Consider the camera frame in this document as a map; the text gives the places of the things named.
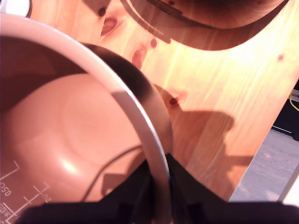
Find dark pot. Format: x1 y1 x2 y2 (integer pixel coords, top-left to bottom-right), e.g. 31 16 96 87
0 14 175 224

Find white round dish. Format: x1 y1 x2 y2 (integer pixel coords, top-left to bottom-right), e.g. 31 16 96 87
0 0 33 19

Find black Philips rice cooker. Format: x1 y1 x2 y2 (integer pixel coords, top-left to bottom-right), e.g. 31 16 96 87
119 0 290 51

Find yellow cable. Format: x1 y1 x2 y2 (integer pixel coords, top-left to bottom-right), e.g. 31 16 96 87
289 92 299 113

